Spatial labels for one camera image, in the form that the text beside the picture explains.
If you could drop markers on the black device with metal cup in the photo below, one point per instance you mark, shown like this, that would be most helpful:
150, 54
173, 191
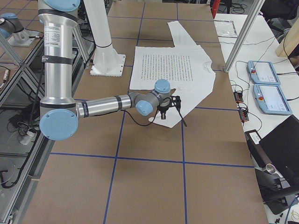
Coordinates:
277, 193

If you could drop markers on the orange black circuit module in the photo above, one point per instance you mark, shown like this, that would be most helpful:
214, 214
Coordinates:
243, 113
238, 95

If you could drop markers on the far blue teach pendant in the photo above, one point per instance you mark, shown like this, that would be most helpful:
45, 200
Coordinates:
262, 72

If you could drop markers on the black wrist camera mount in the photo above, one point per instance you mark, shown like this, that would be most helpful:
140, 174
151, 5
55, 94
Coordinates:
175, 101

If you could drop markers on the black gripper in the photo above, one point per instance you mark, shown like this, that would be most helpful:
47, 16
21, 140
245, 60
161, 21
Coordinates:
162, 109

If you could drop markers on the blue teach pendant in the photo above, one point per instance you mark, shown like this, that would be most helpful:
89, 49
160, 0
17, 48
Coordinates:
271, 100
262, 72

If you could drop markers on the black box with white label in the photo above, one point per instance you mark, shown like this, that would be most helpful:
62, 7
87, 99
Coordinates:
253, 138

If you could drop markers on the clear plastic bag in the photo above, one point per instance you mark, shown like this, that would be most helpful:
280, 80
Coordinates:
225, 28

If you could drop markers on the near orange black circuit module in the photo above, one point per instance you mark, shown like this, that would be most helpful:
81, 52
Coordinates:
243, 113

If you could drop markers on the far orange black circuit module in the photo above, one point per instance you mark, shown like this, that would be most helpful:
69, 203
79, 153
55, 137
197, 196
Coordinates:
238, 95

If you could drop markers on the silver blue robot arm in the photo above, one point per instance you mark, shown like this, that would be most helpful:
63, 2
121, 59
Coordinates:
10, 24
59, 111

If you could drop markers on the aluminium frame post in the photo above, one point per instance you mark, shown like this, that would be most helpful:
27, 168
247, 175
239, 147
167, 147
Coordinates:
243, 33

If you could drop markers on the white camera stand column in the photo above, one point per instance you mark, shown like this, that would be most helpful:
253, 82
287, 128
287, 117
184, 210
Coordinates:
106, 61

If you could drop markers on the black laptop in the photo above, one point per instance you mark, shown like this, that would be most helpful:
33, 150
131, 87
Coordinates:
281, 145

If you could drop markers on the near blue teach pendant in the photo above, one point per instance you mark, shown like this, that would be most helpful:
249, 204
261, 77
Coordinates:
271, 100

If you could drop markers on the white long-sleeve printed shirt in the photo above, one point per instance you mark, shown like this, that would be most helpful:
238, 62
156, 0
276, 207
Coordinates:
186, 67

